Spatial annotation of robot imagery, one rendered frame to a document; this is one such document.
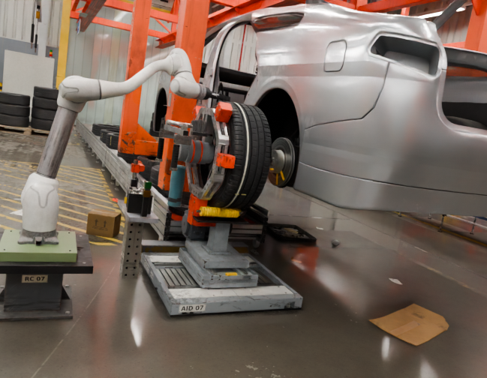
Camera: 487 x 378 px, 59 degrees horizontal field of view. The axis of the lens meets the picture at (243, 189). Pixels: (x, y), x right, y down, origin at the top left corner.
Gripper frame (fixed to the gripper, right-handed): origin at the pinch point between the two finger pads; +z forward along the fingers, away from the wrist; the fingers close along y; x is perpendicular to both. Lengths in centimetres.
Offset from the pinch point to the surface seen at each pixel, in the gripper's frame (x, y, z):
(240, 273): -105, 23, 6
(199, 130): -22.0, 10.1, -28.3
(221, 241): -89, 3, 8
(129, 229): -86, -34, -37
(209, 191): -57, 6, -11
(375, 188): -41, 104, -5
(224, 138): -25.0, 20.3, -18.6
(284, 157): -32, 26, 33
